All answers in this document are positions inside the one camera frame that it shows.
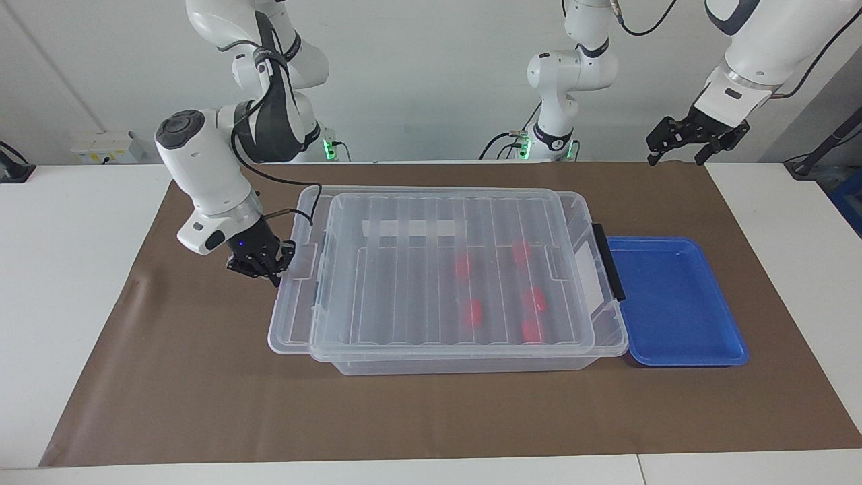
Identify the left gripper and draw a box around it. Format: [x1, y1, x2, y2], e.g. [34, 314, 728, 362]
[646, 106, 751, 166]

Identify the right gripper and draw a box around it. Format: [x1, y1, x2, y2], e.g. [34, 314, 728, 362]
[226, 217, 298, 288]

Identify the clear plastic storage bin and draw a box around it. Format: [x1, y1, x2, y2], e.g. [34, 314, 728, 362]
[267, 185, 602, 356]

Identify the clear plastic storage box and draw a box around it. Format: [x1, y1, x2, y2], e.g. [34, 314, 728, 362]
[308, 191, 629, 376]

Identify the black stand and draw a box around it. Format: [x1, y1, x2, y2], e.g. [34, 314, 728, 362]
[0, 141, 36, 183]
[784, 106, 862, 180]

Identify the blue plastic tray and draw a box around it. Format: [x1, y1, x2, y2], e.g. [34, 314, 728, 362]
[605, 236, 750, 368]

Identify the blue crate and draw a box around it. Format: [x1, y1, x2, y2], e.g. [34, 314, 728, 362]
[827, 168, 862, 238]

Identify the white power strip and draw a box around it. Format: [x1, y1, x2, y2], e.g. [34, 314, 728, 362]
[71, 131, 145, 165]

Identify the black cable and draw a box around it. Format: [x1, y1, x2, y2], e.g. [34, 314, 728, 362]
[609, 0, 678, 37]
[771, 7, 862, 100]
[479, 101, 543, 161]
[231, 101, 324, 227]

